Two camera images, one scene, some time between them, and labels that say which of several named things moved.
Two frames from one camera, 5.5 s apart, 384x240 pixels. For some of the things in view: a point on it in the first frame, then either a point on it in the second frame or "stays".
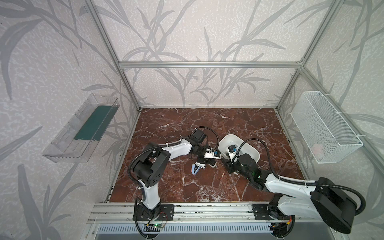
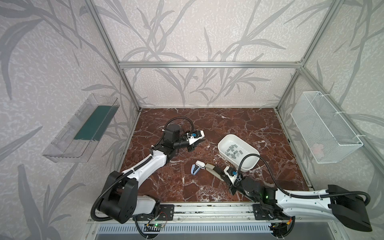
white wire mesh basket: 329,138 stays
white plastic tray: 243,147 stays
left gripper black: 202,160 → 190,145
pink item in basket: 317,149 stays
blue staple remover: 195,169 stays
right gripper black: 229,165 → 222,175
